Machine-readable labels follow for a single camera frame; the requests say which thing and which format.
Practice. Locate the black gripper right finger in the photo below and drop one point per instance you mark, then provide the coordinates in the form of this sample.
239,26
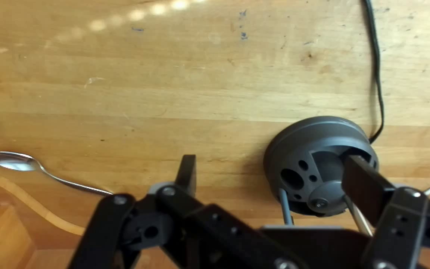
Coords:
399,224

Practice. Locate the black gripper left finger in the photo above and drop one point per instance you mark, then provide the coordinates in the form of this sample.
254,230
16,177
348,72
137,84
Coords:
185,224

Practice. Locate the black gooseneck desk lamp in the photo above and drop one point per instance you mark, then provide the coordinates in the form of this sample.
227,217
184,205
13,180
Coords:
320,150

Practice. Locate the wooden roll-top desk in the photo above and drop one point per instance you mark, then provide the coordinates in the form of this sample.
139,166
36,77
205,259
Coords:
125,75

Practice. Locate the silver metal spoon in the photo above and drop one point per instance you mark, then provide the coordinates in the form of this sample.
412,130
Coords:
15,162

